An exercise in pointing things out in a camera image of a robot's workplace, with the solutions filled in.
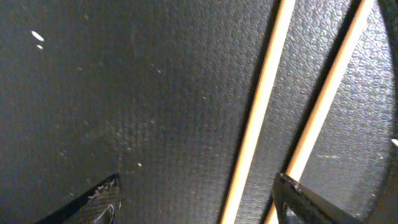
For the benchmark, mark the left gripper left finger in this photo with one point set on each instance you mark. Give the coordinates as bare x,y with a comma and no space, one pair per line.
99,205

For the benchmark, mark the wooden chopstick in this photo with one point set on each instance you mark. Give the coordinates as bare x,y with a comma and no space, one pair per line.
258,110
323,103

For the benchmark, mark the round black tray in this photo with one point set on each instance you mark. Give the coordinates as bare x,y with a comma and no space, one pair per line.
160,92

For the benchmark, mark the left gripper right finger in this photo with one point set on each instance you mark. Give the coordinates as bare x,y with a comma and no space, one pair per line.
295,203

